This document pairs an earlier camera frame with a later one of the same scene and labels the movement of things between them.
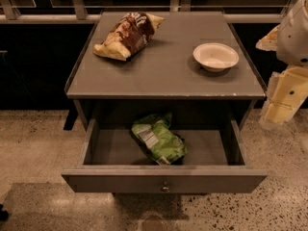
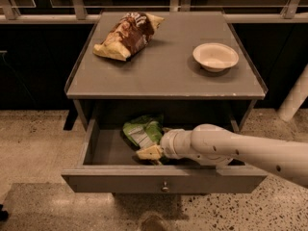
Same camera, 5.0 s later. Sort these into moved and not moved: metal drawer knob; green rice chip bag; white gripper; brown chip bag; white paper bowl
Moved: green rice chip bag; white gripper
Not moved: brown chip bag; white paper bowl; metal drawer knob
